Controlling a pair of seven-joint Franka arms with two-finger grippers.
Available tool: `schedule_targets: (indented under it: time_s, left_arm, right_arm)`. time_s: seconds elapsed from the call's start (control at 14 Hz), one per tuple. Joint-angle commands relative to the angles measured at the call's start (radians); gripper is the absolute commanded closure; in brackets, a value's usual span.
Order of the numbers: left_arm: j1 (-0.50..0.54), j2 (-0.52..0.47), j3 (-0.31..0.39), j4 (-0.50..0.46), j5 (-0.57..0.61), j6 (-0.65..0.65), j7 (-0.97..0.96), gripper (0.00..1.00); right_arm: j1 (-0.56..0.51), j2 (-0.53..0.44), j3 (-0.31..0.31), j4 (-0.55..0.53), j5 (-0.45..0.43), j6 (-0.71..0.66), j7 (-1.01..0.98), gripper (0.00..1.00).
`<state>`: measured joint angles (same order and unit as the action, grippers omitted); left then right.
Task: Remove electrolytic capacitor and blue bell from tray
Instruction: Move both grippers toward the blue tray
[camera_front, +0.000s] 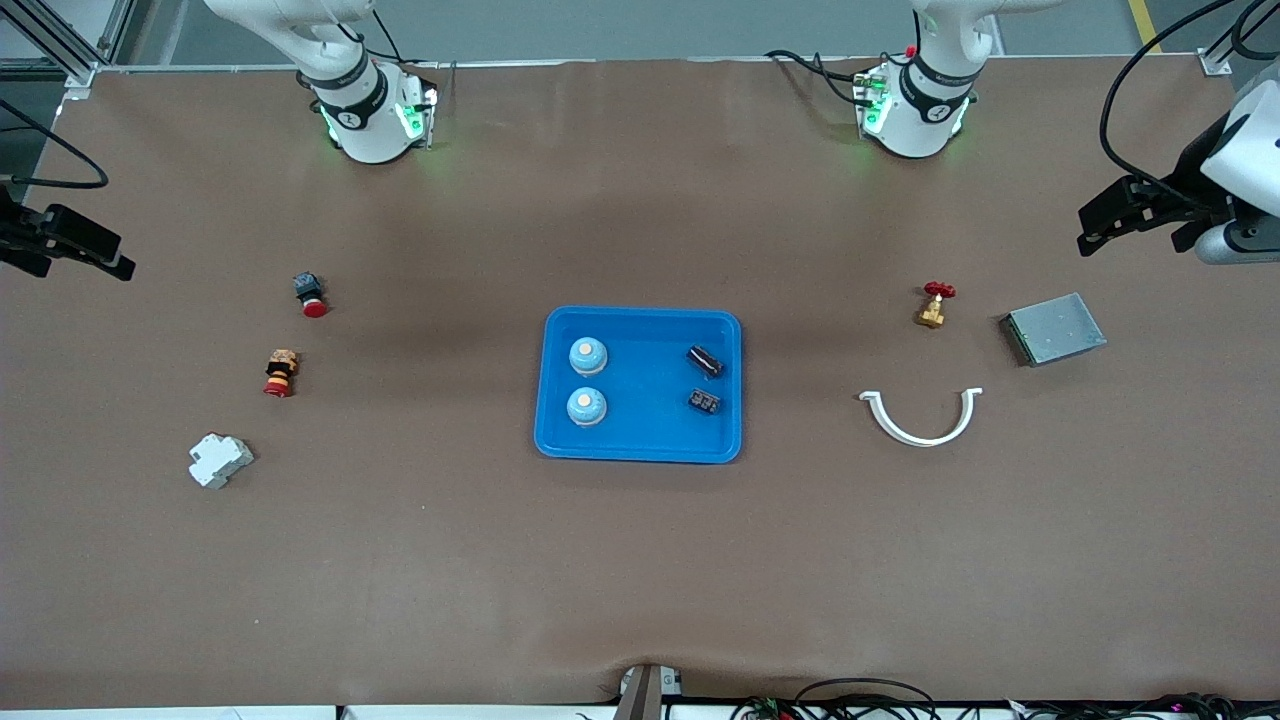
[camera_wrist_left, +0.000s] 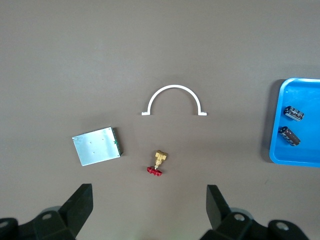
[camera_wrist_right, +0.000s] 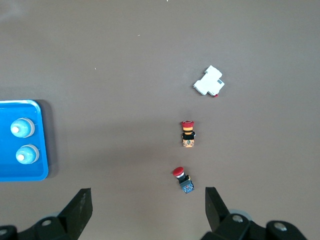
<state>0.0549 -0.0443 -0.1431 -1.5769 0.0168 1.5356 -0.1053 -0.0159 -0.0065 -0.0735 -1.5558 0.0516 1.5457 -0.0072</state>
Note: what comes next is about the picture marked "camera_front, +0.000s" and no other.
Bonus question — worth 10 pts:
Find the blue plastic tray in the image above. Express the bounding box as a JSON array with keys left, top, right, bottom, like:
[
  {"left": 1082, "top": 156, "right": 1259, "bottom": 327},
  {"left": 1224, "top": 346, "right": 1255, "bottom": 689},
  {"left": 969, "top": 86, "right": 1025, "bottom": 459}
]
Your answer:
[{"left": 533, "top": 305, "right": 744, "bottom": 465}]

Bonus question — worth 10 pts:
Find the brass valve red handle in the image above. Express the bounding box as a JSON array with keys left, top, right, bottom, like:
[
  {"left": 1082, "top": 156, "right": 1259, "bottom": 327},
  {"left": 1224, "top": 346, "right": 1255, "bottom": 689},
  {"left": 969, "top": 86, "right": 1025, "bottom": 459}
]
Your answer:
[{"left": 913, "top": 281, "right": 957, "bottom": 330}]

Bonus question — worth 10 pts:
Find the white circuit breaker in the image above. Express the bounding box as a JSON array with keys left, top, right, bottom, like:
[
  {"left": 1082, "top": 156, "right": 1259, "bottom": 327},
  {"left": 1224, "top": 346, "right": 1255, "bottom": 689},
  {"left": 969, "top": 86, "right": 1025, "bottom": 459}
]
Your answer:
[{"left": 188, "top": 432, "right": 255, "bottom": 490}]

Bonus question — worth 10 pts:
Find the grey metal box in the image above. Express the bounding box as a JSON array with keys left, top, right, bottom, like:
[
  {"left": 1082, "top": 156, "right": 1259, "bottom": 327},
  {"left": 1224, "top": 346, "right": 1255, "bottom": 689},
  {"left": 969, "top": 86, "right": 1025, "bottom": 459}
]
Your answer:
[{"left": 999, "top": 292, "right": 1108, "bottom": 368}]

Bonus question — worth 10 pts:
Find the metal table bracket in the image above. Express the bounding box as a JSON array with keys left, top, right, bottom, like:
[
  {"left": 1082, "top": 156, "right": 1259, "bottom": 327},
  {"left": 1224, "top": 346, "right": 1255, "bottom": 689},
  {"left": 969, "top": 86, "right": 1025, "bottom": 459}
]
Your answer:
[{"left": 613, "top": 663, "right": 684, "bottom": 720}]

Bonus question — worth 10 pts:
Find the red yellow black push button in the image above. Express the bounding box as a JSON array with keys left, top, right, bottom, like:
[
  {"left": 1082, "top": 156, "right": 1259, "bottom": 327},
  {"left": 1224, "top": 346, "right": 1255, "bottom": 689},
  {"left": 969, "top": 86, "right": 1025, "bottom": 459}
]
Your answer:
[{"left": 263, "top": 348, "right": 301, "bottom": 399}]

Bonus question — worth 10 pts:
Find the black cable bundle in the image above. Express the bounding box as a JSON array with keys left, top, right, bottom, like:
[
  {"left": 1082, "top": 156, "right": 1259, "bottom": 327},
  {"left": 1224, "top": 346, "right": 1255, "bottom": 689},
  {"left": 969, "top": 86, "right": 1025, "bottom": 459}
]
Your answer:
[{"left": 1010, "top": 692, "right": 1280, "bottom": 720}]

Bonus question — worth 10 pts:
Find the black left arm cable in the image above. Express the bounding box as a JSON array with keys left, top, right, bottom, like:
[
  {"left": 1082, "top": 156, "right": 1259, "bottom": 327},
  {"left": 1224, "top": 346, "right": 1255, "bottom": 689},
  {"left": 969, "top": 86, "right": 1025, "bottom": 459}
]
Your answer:
[{"left": 1100, "top": 0, "right": 1280, "bottom": 196}]

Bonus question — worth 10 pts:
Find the black looped cable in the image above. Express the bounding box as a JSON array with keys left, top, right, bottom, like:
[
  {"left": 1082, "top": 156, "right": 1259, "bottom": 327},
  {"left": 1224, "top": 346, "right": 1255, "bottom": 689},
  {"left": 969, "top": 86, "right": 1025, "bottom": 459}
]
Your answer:
[{"left": 795, "top": 678, "right": 938, "bottom": 720}]

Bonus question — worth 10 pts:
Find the black left base cable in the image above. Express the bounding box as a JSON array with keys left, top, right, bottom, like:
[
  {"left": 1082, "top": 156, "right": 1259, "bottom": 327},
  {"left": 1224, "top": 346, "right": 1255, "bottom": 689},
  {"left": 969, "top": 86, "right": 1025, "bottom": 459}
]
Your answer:
[{"left": 765, "top": 48, "right": 866, "bottom": 109}]

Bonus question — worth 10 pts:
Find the white half-round pipe clamp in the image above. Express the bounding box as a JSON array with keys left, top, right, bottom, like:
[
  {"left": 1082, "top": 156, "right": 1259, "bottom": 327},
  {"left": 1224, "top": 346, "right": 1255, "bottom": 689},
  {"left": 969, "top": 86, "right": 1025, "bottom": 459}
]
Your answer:
[{"left": 858, "top": 387, "right": 985, "bottom": 448}]

